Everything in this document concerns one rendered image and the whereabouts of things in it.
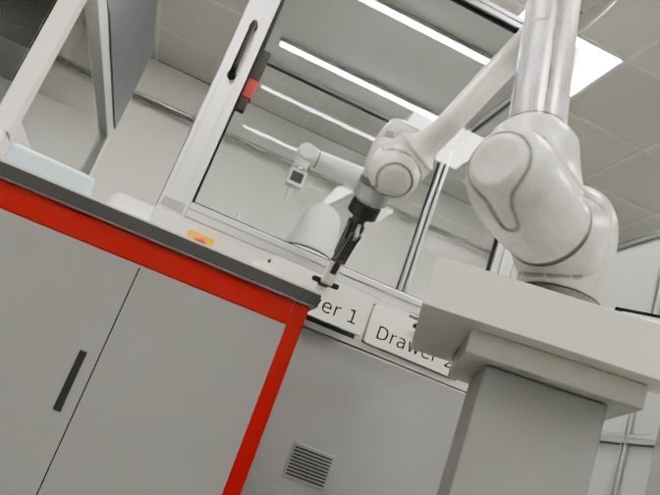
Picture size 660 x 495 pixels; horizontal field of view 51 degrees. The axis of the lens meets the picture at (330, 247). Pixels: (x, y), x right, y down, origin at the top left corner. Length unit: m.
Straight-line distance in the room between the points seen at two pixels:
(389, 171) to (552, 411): 0.57
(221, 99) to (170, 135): 3.38
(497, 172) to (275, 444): 1.01
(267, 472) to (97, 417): 0.72
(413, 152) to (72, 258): 0.71
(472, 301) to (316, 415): 0.85
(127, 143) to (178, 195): 3.45
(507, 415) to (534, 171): 0.39
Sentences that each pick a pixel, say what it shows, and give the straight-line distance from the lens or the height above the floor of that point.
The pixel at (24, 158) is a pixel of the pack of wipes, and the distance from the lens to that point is 1.31.
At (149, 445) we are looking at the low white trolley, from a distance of 1.22.
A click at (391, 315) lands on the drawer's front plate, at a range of 1.92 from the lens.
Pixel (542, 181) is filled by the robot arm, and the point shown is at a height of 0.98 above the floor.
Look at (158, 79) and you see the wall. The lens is 5.51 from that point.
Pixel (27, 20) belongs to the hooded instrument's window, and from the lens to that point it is 1.78.
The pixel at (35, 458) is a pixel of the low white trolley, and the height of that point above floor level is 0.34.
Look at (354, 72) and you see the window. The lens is 2.12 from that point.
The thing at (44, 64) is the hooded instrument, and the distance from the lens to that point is 1.74.
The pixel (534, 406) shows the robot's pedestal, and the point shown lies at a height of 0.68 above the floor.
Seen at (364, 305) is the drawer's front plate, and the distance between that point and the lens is 1.84.
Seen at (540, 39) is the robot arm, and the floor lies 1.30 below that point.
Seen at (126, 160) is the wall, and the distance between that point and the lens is 5.27.
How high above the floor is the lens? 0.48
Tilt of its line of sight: 17 degrees up
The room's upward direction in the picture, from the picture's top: 20 degrees clockwise
